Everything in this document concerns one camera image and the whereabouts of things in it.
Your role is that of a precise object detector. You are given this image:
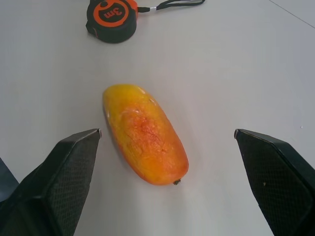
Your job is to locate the orange black tape measure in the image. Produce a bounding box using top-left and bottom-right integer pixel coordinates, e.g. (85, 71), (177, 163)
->
(85, 0), (206, 44)

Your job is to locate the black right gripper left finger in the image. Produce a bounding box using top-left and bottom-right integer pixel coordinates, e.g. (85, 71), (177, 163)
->
(0, 128), (102, 236)

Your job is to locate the yellow orange mango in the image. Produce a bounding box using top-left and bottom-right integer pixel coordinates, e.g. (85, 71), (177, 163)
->
(102, 84), (189, 186)

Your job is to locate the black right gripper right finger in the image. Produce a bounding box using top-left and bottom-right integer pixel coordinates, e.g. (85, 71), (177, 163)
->
(233, 128), (315, 236)

